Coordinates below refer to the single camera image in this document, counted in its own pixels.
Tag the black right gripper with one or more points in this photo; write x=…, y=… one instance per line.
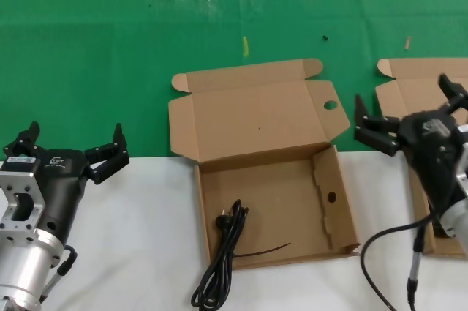
x=431, y=157

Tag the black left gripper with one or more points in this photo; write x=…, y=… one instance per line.
x=60, y=186

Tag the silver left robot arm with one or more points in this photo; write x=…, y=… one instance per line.
x=22, y=267

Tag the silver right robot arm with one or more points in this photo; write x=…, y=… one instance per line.
x=459, y=208

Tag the open cardboard box with parts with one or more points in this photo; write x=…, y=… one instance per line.
x=409, y=73

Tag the open cardboard box centre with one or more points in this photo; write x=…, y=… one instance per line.
x=263, y=194

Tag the green table cloth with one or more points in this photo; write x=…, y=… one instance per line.
x=109, y=69

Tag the silver wrist camera mount bracket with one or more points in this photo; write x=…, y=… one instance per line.
x=25, y=183

